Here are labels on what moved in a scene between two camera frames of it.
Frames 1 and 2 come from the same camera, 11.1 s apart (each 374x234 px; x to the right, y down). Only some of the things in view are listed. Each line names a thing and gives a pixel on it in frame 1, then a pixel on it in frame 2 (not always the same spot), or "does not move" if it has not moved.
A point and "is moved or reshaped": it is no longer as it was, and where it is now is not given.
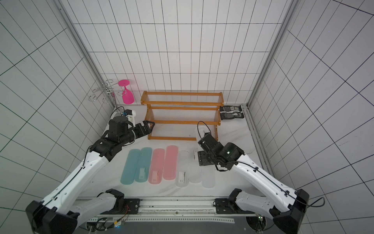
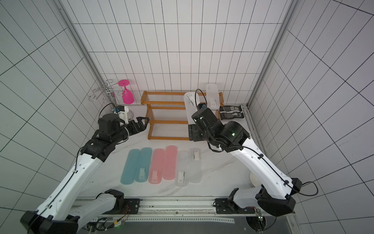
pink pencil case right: x=170 y=163 does not move
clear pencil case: x=200 y=130 is moved or reshaped
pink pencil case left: x=156 y=171 does not move
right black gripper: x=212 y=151 -> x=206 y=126
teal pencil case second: x=144 y=165 does not move
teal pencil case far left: x=129 y=172 does not move
